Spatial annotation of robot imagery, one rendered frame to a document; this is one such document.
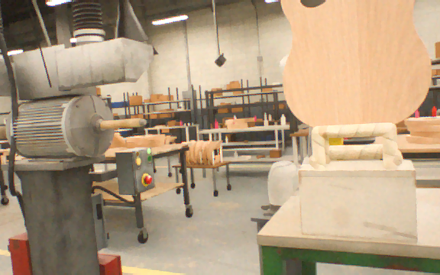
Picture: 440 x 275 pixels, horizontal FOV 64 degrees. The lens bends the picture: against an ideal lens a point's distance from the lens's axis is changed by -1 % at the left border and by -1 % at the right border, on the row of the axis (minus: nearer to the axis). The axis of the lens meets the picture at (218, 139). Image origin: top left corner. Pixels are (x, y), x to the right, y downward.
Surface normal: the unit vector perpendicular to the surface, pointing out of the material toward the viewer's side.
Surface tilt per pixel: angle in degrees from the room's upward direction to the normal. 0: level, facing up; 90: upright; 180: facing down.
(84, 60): 90
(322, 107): 91
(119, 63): 90
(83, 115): 85
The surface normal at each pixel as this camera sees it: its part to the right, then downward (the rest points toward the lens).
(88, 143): 0.88, 0.08
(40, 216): -0.40, 0.11
